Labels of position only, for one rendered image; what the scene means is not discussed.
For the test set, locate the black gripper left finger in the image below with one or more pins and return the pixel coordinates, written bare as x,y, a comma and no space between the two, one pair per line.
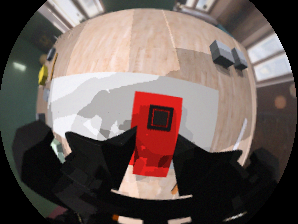
113,154

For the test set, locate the yellow rectangular block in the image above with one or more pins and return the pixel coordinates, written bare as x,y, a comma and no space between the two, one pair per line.
43,75

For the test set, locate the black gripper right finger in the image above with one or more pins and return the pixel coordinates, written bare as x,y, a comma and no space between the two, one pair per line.
192,164

